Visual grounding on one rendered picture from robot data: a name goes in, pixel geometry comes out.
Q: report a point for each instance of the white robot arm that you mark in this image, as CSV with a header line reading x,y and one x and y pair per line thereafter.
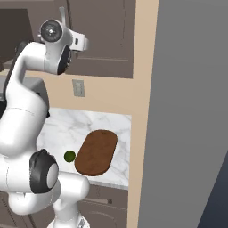
x,y
20,118

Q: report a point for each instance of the grey fridge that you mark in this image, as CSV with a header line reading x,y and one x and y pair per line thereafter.
x,y
184,112

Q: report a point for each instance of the grey wall outlet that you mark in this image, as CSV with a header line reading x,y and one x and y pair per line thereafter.
x,y
78,88

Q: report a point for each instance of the brown base cabinet door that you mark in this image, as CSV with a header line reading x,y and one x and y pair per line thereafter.
x,y
17,218

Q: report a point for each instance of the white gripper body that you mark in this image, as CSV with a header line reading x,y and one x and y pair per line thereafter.
x,y
86,44

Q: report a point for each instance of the brown drawer front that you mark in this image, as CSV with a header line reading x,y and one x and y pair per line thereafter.
x,y
104,207

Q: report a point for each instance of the dark grey countertop appliance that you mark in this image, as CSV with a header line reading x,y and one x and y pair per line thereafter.
x,y
41,90

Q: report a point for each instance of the green lime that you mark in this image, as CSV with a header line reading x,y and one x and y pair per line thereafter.
x,y
69,156

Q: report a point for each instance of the brown wall cabinet door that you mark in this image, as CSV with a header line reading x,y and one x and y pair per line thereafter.
x,y
104,35
17,17

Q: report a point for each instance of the brown oval cutting board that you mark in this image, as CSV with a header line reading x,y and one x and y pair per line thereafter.
x,y
96,153

